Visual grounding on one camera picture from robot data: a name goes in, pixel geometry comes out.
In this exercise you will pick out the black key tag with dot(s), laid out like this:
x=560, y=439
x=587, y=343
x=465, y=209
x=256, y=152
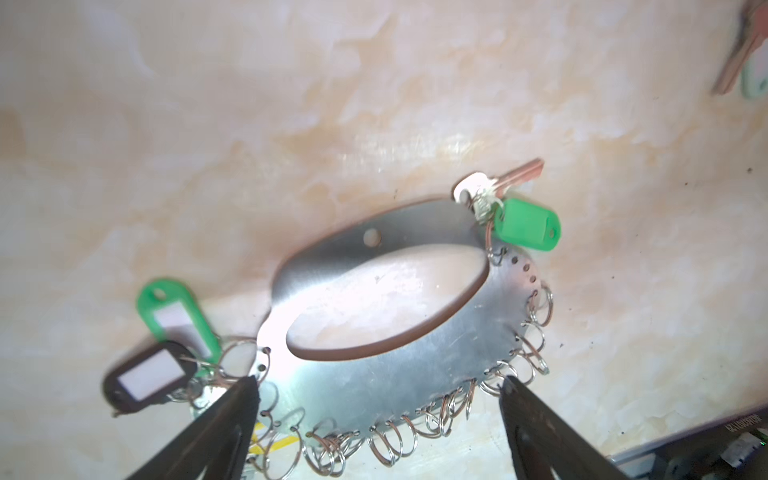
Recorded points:
x=148, y=378

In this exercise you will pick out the silver key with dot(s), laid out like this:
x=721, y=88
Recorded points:
x=751, y=35

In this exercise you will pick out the metal key organizer plate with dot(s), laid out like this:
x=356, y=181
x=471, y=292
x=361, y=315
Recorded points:
x=382, y=334

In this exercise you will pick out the front aluminium rail base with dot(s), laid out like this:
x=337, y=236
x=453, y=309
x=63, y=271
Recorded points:
x=734, y=447

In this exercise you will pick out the green key tag upper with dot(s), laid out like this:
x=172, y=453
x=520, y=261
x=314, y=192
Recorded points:
x=170, y=311

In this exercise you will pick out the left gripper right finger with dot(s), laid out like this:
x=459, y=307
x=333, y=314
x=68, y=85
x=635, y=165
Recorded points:
x=542, y=445

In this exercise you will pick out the green key tag lower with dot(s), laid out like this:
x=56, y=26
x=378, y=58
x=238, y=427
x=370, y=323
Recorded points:
x=525, y=224

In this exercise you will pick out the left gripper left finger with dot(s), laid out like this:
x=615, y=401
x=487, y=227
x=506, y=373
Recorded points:
x=215, y=445

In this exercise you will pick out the green key tag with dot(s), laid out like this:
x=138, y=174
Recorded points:
x=170, y=311
x=525, y=224

